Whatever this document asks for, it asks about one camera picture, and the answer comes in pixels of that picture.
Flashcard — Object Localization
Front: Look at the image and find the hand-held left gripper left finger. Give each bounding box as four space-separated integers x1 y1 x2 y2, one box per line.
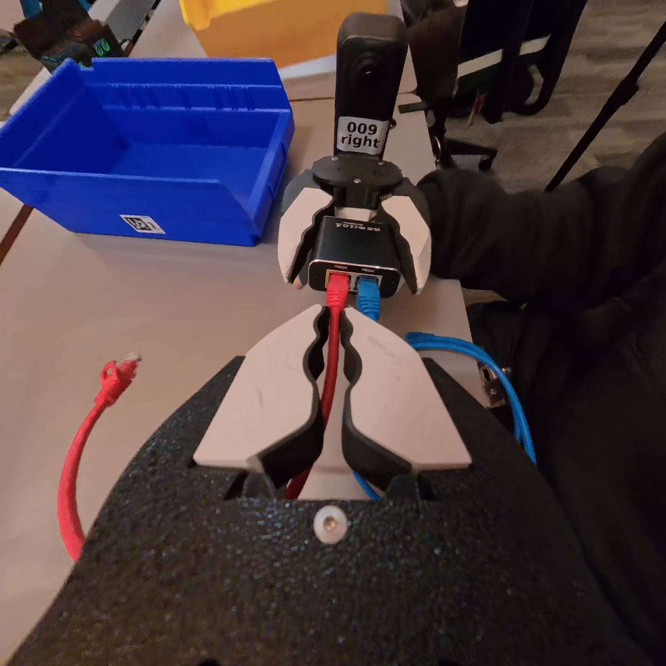
193 304 330 487

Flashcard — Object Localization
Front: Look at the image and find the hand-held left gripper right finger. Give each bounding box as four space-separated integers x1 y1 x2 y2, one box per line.
341 307 472 491

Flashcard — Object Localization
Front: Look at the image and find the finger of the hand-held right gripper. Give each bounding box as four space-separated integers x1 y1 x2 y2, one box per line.
380 195 434 296
277 187 339 287

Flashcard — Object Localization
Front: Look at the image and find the black network adapter box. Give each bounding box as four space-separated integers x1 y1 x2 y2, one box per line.
307 216 407 300

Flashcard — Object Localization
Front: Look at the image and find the red ethernet cable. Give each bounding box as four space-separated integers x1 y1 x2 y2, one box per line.
57 273 352 563

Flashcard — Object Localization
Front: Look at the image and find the person's right forearm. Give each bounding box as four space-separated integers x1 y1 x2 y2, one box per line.
416 151 666 308

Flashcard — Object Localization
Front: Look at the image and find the yellow plastic bin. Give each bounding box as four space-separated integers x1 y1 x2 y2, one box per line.
178 0 391 68

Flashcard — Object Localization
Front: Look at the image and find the black office chair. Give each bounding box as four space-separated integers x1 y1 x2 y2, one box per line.
398 0 591 172

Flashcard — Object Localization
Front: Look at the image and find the blue plastic bin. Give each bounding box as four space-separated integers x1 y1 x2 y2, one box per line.
0 56 296 248

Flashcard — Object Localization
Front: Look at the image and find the person's black clothing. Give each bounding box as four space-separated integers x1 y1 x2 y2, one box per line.
466 250 666 666

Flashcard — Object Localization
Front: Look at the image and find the black tripod leg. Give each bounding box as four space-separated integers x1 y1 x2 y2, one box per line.
545 21 666 192

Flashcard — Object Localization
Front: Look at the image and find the dark printed box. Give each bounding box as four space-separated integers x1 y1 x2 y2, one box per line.
13 0 126 71

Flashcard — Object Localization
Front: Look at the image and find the blue ethernet cable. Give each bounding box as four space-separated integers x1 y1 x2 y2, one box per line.
351 277 538 501

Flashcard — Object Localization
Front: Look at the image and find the metal desk bracket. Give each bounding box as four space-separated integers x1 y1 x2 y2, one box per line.
478 364 510 409

